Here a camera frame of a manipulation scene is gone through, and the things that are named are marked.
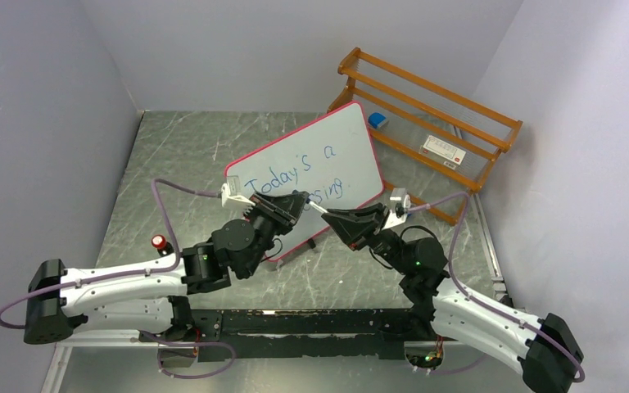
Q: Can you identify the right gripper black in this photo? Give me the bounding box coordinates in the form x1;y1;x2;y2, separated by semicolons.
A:
324;201;412;274

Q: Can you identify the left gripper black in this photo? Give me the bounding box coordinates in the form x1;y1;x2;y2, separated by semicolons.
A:
242;190;310;277

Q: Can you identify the blue whiteboard marker pen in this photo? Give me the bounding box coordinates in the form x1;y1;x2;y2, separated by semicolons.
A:
304;199;328;214

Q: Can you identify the whiteboard with pink frame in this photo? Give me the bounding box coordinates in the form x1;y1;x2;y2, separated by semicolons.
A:
224;101;387;264

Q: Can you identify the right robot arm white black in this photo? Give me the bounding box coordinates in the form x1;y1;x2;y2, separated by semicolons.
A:
319;204;585;392

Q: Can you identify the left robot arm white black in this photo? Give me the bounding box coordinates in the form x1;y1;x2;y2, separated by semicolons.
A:
24;192;309;345

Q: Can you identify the orange wooden shelf rack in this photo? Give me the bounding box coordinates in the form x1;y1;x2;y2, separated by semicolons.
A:
328;47;523;197

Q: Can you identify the white labelled box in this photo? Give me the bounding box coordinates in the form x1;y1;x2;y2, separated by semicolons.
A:
421;135;466;169

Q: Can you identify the blue eraser on shelf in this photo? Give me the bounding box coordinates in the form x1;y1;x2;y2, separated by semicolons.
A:
368;112;388;130

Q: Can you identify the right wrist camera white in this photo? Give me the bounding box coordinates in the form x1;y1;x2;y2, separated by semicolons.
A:
382;187;411;229

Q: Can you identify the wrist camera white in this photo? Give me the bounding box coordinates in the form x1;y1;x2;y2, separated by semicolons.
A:
382;187;411;229
220;175;256;211

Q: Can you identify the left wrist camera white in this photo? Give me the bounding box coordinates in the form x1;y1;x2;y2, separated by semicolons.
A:
220;175;256;211

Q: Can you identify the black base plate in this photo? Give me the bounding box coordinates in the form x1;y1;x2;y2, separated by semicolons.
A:
159;309;437;360

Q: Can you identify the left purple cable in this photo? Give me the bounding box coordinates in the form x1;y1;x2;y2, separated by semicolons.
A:
0;178;237;380

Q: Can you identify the purple cable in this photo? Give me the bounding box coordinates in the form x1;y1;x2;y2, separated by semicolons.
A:
0;178;237;380
407;191;587;383

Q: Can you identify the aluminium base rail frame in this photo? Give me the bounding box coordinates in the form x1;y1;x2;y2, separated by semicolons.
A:
40;307;551;393

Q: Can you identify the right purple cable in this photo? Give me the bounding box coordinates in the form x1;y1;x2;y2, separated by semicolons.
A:
407;191;587;383

